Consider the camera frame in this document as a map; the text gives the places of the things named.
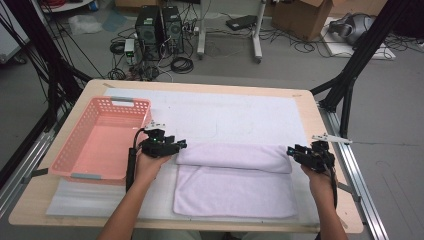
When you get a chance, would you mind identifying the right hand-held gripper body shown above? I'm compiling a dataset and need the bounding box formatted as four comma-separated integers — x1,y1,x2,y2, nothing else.
295,133,353,174

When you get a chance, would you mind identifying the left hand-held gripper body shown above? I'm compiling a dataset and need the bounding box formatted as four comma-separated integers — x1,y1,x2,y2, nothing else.
138,119,179,159

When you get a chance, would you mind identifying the pink plastic basket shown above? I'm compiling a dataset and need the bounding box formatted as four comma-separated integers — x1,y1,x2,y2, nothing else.
48,95,153,187

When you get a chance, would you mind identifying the lilac printed towel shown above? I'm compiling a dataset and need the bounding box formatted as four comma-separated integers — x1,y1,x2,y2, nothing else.
172,142,299,219

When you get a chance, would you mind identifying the person's left hand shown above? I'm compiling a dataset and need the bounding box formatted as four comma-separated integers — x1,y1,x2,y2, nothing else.
134,153,173,188

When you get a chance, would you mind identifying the person's right hand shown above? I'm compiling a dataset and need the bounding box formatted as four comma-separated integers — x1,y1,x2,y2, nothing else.
300,164,338,202

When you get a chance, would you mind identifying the white grid mat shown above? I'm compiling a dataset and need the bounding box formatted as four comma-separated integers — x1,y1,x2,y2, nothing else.
45,87,321,225

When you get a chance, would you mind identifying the small white box green light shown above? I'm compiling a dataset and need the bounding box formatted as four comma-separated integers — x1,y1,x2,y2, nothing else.
123,38,136,65

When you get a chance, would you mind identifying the white foam board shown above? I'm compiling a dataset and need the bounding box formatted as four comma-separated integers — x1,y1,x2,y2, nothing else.
320,16,397,61

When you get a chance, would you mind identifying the black computer tower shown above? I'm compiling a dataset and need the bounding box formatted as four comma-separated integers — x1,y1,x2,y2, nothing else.
134,5,165,62
161,5,185,55

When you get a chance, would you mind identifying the open cardboard box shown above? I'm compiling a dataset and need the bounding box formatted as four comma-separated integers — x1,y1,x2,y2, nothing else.
270,0,334,42

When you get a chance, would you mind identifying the teal plastic sheet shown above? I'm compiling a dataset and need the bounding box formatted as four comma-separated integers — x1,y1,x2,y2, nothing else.
101,11,128,33

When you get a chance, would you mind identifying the grey rounded device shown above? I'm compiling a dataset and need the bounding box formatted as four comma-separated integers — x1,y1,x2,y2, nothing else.
328,12,378,46

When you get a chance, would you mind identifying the black flat box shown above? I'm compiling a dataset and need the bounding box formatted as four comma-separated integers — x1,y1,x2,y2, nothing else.
225,14,258,32

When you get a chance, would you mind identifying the closed cardboard box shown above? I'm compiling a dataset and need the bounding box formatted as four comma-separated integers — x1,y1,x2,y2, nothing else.
114,0,164,9
329,0,389,18

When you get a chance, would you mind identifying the clear plastic bag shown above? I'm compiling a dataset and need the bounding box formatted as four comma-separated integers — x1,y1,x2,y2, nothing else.
68,13,103,36

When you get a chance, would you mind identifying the round white table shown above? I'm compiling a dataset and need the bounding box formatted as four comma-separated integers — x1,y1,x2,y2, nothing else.
39,0,94,14

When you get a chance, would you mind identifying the white cabinet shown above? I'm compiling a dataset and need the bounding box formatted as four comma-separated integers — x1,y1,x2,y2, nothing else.
0,0,31,64

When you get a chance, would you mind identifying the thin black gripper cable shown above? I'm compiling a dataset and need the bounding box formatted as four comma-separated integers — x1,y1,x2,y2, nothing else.
319,143,340,209

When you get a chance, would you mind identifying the thick black sleeved cable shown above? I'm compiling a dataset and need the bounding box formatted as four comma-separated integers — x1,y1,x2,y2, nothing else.
125,127,148,193

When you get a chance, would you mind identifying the grey metal bracket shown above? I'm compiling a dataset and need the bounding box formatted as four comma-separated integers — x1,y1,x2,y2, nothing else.
337,181,363,203
21,167,50,185

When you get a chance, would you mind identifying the tangle of black floor cables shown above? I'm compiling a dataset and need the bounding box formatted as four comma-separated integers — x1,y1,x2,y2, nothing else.
107,19,201,83

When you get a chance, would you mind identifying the coiled black cable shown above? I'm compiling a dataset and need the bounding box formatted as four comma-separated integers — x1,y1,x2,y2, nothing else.
170,56,195,75

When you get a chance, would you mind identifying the aluminium rail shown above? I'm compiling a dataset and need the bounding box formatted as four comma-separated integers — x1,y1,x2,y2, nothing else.
0,111,66,218
318,101,390,240

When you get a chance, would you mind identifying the black frame post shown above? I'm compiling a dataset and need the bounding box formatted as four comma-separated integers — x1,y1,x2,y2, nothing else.
0,0,94,133
309,0,424,146

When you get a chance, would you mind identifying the white stand frame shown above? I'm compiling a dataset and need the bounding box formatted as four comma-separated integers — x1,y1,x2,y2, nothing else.
196,0,268,64

